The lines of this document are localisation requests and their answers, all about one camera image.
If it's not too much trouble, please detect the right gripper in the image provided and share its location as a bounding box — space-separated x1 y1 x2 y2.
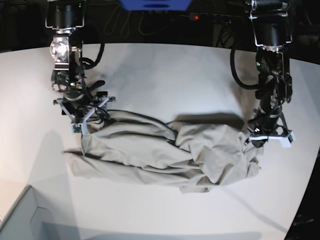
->
53 91 116 124

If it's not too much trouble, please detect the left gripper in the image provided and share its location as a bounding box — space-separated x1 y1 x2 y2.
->
246 106 292 148

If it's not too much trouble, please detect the grey t-shirt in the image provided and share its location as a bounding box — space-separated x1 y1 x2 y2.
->
63 110 263 193

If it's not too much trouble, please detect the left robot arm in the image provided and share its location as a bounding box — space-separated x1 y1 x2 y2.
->
230 0 294 149

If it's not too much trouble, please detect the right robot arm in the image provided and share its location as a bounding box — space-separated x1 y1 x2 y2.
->
45 0 114 132

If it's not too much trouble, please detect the white box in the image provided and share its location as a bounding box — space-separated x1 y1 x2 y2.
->
0 185 81 240

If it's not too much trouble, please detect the blue bin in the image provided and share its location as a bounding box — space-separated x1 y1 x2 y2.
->
120 0 192 11

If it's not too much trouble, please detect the black power strip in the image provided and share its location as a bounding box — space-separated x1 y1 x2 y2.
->
180 12 244 24

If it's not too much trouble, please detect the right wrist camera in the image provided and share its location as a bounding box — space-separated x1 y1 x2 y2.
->
71 122 88 135

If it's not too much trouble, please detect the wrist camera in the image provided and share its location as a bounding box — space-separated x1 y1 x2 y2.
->
71 122 88 135
279 131 296 148

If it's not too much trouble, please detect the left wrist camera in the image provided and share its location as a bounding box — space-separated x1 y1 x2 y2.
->
279 131 296 148

